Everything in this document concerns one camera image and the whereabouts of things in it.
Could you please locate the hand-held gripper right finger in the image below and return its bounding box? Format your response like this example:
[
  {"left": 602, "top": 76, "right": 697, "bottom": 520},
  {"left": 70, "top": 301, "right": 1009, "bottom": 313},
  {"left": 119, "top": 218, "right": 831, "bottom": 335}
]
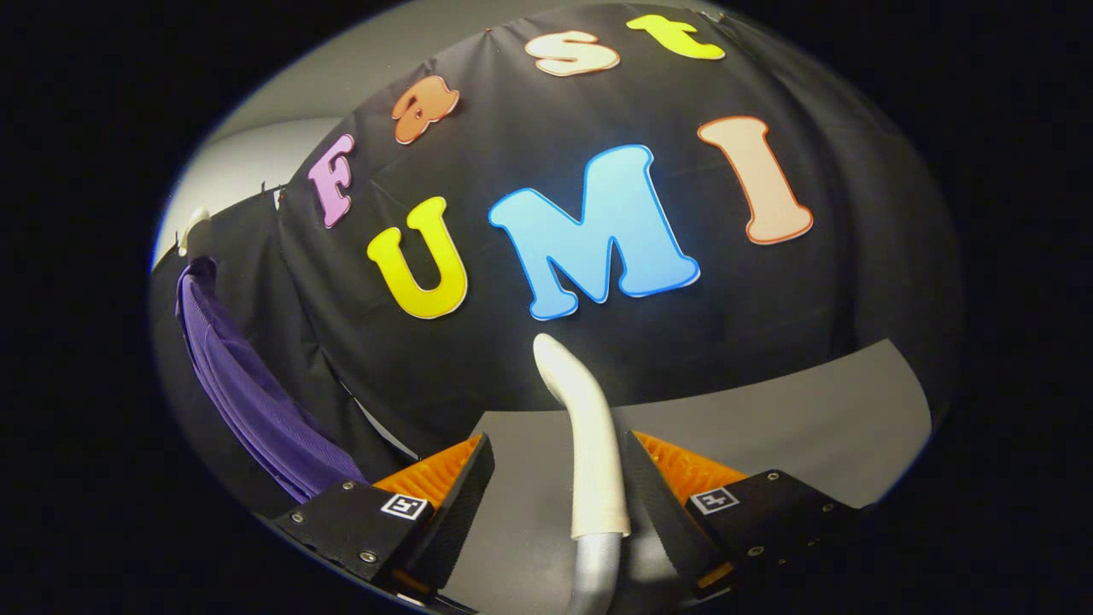
[{"left": 623, "top": 431, "right": 863, "bottom": 599}]

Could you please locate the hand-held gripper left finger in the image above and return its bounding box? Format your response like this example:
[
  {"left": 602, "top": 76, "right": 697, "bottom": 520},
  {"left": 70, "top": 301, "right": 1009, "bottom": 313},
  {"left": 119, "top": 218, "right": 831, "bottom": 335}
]
[{"left": 272, "top": 433, "right": 496, "bottom": 600}]

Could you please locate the white garment steamer head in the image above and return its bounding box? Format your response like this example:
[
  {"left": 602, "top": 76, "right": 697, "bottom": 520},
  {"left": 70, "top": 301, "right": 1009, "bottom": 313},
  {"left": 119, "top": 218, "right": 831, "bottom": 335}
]
[{"left": 532, "top": 333, "right": 633, "bottom": 541}]

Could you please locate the grey garment steamer hose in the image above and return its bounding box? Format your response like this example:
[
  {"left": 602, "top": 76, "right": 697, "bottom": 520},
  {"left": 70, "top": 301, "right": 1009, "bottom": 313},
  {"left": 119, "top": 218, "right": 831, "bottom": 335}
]
[{"left": 568, "top": 531, "right": 622, "bottom": 615}]

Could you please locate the purple corduroy jacket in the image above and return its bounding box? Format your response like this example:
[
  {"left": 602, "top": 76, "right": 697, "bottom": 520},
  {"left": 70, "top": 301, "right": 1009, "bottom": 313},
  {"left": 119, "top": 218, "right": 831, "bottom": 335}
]
[{"left": 175, "top": 256, "right": 370, "bottom": 505}]

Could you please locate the white clothes hanger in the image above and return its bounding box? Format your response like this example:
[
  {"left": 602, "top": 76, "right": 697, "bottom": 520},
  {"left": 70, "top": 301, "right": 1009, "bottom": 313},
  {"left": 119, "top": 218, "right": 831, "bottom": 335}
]
[{"left": 177, "top": 208, "right": 212, "bottom": 257}]

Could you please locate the grey cabinet with black top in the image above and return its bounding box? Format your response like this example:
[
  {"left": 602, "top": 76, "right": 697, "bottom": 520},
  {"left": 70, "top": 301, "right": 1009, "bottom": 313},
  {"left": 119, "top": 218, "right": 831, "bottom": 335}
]
[{"left": 444, "top": 339, "right": 933, "bottom": 615}]

